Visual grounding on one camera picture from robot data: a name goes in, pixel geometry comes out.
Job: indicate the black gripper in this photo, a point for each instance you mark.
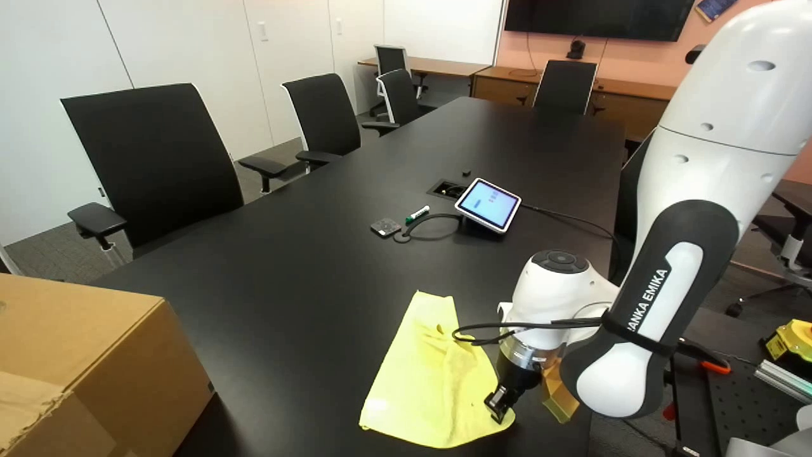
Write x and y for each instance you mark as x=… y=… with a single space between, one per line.
x=517 y=378

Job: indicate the yellow towel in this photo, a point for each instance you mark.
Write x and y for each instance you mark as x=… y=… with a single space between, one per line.
x=432 y=382

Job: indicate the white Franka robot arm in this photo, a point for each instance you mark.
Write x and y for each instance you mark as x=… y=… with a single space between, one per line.
x=735 y=110

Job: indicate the white-framed tablet on stand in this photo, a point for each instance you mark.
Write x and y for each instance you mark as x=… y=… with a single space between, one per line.
x=487 y=203

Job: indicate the green marker pen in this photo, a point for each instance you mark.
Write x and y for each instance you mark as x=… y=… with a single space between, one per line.
x=417 y=214

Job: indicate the small black phone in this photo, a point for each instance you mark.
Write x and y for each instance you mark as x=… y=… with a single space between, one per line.
x=387 y=227

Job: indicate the white object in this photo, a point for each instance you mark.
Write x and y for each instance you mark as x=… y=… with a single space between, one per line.
x=761 y=447

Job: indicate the silver aluminium bar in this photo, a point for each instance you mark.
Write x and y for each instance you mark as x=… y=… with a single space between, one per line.
x=782 y=382

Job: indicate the yellow tool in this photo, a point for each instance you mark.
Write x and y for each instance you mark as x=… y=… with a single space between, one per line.
x=793 y=338

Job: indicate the wooden credenza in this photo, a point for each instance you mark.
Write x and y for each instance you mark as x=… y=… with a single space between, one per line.
x=497 y=89

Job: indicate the black chair with white base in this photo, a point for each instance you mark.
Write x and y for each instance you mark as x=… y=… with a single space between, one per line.
x=789 y=249

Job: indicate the wooden side desk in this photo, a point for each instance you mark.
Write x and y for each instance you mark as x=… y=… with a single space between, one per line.
x=440 y=66

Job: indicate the small black webcam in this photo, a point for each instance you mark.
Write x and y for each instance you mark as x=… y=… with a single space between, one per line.
x=576 y=49

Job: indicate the brown cardboard box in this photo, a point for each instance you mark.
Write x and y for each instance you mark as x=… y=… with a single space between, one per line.
x=85 y=364

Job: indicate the large black office chair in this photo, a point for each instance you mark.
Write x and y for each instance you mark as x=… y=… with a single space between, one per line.
x=152 y=160

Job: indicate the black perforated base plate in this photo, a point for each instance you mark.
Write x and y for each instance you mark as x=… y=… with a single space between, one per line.
x=744 y=414

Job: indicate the black wall television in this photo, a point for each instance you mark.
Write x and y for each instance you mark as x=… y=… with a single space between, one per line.
x=592 y=16

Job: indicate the small wall panel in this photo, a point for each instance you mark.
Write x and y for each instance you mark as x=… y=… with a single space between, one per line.
x=714 y=9

